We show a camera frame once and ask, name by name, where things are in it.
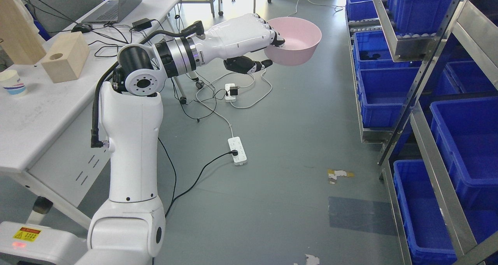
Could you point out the paper cup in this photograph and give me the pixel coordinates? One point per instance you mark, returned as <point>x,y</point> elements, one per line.
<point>10,81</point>

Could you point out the wooden block with hole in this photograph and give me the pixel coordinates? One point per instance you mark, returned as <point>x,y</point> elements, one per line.
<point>66,58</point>

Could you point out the white power strip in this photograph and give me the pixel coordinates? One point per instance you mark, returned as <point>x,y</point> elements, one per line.
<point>235,144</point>
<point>231,92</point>

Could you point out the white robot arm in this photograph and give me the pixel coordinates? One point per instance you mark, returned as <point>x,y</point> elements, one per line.
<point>128,229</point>

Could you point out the white power strip near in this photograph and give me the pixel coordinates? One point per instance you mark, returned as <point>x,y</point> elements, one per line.
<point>235,144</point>

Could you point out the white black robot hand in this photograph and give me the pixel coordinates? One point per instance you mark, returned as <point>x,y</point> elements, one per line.
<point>232,39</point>

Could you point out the pink bowl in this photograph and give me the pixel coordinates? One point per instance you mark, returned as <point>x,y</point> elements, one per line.
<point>301,39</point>

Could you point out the grey laptop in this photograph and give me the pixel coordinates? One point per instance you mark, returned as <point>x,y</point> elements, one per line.
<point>112,11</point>

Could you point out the white power strip far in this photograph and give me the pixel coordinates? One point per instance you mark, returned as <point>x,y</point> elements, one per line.
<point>231,92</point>

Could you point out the white desk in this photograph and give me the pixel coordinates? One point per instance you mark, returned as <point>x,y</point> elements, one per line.
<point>45,134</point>

